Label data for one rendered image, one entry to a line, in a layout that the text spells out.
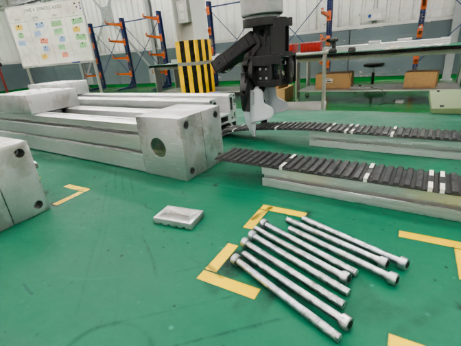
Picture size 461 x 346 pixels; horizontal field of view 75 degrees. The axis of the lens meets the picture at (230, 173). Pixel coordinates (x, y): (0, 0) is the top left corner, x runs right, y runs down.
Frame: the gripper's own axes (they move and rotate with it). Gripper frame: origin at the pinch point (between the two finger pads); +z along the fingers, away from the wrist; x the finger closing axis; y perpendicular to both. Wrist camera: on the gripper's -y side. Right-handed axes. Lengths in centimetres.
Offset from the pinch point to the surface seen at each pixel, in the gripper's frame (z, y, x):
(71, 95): -8.6, -40.1, -14.9
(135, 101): -5.5, -30.6, -5.0
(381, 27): -33, -84, 744
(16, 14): -101, -594, 240
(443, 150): 1.3, 32.4, -1.4
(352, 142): 1.2, 19.4, -1.4
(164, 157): -1.0, -3.1, -24.0
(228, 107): -3.3, -8.3, 2.2
